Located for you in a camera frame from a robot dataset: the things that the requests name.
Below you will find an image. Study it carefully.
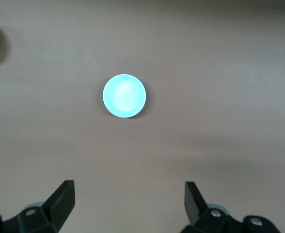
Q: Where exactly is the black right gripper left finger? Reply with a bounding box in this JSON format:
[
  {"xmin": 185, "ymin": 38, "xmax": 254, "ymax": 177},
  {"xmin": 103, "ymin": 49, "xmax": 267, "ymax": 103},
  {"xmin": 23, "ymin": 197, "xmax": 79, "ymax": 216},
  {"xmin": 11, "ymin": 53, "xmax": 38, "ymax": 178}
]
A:
[{"xmin": 0, "ymin": 180, "xmax": 75, "ymax": 233}]

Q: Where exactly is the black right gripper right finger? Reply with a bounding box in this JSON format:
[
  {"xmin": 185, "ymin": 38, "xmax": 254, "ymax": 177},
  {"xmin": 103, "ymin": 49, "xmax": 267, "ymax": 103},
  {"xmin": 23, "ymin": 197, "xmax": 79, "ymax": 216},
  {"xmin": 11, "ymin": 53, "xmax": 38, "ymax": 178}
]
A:
[{"xmin": 181, "ymin": 181, "xmax": 282, "ymax": 233}]

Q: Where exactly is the blue bowl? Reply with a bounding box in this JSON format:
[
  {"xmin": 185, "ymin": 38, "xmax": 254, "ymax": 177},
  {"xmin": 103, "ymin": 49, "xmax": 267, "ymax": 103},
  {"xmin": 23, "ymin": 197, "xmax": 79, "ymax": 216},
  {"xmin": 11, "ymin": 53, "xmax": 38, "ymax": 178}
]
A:
[{"xmin": 102, "ymin": 74, "xmax": 147, "ymax": 119}]

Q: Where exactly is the brown table cover sheet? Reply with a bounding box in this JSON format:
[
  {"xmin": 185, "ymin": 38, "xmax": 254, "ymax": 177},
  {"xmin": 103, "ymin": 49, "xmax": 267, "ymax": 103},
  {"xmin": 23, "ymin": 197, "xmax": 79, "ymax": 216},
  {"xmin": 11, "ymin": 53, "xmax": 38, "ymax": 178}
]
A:
[{"xmin": 0, "ymin": 0, "xmax": 285, "ymax": 233}]

